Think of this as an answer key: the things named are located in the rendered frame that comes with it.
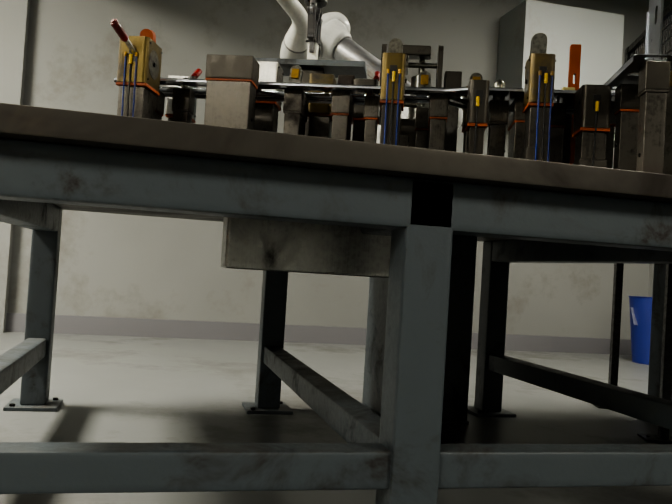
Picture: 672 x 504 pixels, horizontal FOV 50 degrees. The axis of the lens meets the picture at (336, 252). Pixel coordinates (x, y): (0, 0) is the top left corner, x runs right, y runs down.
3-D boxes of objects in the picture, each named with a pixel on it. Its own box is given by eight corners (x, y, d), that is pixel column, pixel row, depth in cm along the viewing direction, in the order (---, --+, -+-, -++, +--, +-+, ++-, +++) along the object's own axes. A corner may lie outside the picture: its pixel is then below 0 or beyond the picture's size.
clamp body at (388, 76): (371, 193, 172) (380, 48, 173) (373, 198, 184) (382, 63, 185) (399, 194, 171) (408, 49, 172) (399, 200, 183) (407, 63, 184)
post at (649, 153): (639, 196, 151) (646, 60, 152) (632, 199, 156) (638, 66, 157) (664, 198, 150) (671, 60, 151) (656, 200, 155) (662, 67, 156)
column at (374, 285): (360, 406, 275) (370, 233, 277) (435, 407, 282) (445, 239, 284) (384, 423, 245) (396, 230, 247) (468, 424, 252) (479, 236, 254)
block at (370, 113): (358, 200, 195) (364, 94, 196) (360, 203, 202) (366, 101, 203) (373, 201, 195) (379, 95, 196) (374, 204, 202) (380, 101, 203)
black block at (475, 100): (463, 198, 171) (470, 76, 172) (459, 203, 181) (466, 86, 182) (485, 200, 171) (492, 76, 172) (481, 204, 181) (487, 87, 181)
